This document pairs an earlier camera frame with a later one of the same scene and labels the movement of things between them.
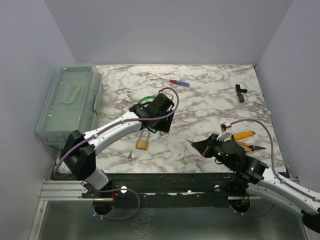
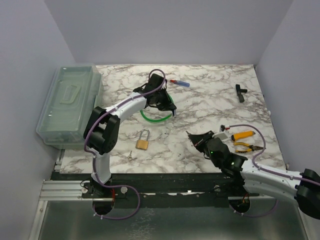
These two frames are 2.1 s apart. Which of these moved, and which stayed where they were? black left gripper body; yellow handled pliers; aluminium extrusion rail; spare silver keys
Moved: black left gripper body
Stayed: yellow handled pliers; aluminium extrusion rail; spare silver keys
